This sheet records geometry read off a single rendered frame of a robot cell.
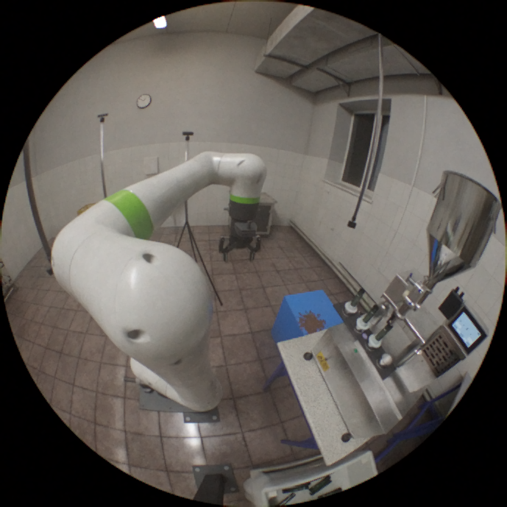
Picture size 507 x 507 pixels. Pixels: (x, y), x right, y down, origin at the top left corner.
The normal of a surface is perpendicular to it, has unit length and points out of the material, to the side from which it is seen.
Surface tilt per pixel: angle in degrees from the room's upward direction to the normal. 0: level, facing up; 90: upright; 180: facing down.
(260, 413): 0
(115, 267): 20
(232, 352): 0
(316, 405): 0
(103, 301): 47
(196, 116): 90
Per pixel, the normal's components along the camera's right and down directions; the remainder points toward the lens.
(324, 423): 0.12, -0.83
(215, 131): 0.25, 0.55
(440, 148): -0.96, 0.04
